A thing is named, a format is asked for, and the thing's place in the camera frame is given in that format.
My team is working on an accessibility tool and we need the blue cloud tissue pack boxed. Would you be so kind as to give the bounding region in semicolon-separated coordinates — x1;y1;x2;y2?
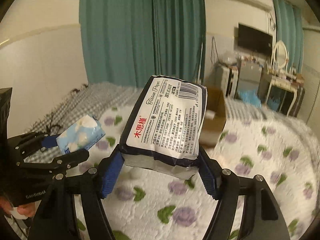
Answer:
56;114;105;154

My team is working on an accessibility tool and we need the person's left hand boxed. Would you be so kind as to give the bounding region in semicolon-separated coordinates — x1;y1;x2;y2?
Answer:
0;196;36;219

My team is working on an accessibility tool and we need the blue plastic bags pile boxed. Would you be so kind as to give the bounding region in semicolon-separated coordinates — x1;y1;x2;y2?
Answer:
238;90;261;108

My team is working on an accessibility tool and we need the white flat mop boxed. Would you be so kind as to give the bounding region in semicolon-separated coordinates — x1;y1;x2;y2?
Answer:
196;35;204;84

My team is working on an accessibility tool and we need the brown cardboard box on bed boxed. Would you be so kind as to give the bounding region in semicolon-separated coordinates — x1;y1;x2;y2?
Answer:
199;87;226;147

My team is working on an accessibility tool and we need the large teal curtain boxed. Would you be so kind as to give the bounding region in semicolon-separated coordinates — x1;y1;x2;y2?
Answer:
79;0;206;87

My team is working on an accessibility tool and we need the grey checked bed sheet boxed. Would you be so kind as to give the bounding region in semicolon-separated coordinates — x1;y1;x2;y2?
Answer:
28;82;142;168

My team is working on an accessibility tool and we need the white floral quilt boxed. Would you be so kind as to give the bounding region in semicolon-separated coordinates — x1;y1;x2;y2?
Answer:
75;104;318;240

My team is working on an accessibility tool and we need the blue laundry basket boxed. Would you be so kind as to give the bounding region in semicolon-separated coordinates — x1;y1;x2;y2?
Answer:
267;98;281;112

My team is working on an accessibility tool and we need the white suitcase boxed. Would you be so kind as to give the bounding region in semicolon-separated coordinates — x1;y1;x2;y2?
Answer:
214;63;239;98

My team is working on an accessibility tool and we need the grey mini fridge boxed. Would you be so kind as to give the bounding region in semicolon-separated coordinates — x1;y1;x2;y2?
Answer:
236;60;262;99

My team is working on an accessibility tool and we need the small teal curtain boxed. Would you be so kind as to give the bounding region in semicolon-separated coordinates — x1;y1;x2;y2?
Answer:
273;0;304;73

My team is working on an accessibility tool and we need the dark tissue paper pack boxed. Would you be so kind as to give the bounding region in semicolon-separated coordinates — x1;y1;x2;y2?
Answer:
119;75;208;179

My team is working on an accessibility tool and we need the white dressing table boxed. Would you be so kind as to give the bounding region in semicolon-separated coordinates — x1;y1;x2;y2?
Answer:
258;73;305;117

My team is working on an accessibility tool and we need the black wall television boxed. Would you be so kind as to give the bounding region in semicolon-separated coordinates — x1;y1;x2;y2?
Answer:
238;23;273;56

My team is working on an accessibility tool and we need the white oval vanity mirror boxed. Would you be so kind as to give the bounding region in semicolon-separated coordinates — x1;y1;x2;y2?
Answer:
271;40;289;70

